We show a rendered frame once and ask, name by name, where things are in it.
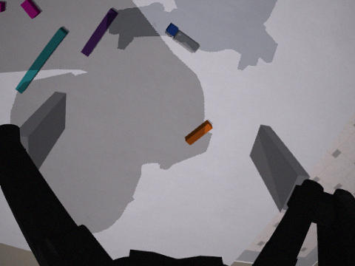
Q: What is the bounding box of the grey rod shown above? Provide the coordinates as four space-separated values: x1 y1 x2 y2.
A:
174 30 200 53

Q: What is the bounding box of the purple rod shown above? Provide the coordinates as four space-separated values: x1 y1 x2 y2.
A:
81 8 118 57

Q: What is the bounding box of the teal long rectangular bar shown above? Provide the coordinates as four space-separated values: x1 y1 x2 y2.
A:
16 27 68 94

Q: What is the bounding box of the orange rod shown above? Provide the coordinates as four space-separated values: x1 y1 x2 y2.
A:
185 120 213 145

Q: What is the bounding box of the small blue cube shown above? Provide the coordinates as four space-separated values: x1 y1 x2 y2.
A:
166 23 179 36

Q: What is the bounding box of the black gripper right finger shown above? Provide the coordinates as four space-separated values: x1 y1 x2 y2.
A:
249 125 355 266

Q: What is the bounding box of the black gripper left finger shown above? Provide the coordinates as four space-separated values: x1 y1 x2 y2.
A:
0 92 117 266

